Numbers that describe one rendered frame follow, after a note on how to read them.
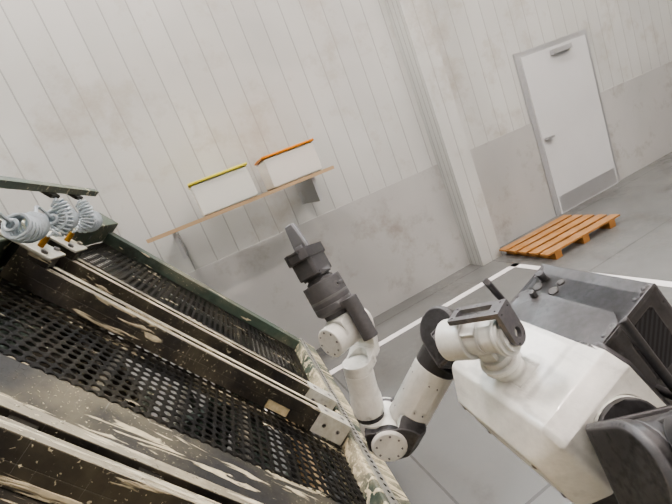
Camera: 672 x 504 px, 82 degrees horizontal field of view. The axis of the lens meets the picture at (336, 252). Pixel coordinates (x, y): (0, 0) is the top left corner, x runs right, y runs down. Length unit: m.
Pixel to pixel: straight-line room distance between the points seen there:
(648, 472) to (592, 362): 0.15
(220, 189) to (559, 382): 2.93
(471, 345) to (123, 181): 3.60
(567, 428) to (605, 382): 0.08
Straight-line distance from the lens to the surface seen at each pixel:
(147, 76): 4.11
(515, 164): 5.60
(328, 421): 1.36
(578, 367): 0.64
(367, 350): 0.89
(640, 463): 0.55
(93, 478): 0.69
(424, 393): 0.89
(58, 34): 4.29
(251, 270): 3.95
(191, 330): 1.38
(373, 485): 1.23
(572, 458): 0.63
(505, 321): 0.58
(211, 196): 3.27
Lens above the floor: 1.73
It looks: 12 degrees down
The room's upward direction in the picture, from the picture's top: 22 degrees counter-clockwise
